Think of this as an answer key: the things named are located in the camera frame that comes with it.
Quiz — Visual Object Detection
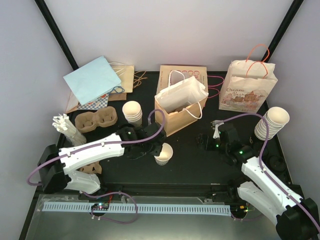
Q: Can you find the black front rail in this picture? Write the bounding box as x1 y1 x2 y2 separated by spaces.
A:
102 183 239 202

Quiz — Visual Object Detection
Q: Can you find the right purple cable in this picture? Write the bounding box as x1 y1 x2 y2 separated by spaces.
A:
222 112 320 233

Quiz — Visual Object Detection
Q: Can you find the left stack of paper cups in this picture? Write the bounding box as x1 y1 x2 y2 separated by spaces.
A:
122 101 143 127

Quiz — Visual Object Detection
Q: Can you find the small circuit board right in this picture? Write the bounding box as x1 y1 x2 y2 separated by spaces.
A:
230 202 256 214

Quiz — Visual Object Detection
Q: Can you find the pulp carrier near front edge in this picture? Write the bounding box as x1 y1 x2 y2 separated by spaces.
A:
78 161 102 174

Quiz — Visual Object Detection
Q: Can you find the yellow flat paper bag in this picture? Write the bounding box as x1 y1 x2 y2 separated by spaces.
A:
109 62 135 93

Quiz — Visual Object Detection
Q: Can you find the right black frame post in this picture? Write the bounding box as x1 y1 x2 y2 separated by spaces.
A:
261 0 304 63

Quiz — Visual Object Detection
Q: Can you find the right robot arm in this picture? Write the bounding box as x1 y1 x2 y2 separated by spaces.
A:
196 122 320 240

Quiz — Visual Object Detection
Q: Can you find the stack of paper cups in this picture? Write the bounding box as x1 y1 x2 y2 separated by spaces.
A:
122 101 143 127
254 106 290 141

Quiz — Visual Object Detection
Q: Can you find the kraft bag with white handles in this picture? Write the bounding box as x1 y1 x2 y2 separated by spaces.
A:
154 76 209 137

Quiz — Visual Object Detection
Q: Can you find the light blue paper bag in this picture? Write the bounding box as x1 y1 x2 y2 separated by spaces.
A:
63 56 121 105

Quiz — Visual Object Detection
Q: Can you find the single white paper cup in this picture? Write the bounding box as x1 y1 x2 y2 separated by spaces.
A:
154 143 174 166

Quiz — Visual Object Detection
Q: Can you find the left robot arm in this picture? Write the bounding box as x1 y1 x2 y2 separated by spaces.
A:
38 122 167 200

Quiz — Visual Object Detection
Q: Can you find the small circuit board left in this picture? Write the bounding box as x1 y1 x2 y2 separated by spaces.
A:
91 202 109 211

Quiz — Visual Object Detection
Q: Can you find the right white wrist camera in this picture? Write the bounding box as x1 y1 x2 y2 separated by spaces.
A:
211 120 224 139

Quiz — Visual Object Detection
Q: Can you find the light blue cable duct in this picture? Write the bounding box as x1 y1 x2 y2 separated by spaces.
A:
42 202 231 217

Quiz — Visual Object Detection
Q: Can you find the right stack of paper cups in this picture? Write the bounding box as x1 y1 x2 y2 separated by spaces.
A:
254 106 290 141

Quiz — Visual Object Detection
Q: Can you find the black frame post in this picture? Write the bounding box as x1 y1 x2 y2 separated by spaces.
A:
34 0 79 71
261 0 304 63

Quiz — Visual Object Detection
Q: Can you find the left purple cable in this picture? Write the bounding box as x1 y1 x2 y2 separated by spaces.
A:
26 109 166 186

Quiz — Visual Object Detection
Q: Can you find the cream bear paper bag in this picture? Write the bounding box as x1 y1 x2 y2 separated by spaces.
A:
219 44 278 113

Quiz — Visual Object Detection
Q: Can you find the small circuit board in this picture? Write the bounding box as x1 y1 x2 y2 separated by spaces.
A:
230 202 256 214
91 202 109 211

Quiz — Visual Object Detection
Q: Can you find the pink cakes paper bag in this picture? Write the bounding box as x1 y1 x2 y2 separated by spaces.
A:
156 65 224 98

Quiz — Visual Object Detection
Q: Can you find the front purple cable loop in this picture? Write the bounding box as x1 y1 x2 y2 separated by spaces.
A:
82 191 139 224

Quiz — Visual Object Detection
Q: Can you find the two-cup pulp carrier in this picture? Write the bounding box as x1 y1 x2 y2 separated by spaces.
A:
74 106 118 133

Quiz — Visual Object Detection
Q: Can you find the left black frame post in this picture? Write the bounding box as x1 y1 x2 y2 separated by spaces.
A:
34 0 79 71

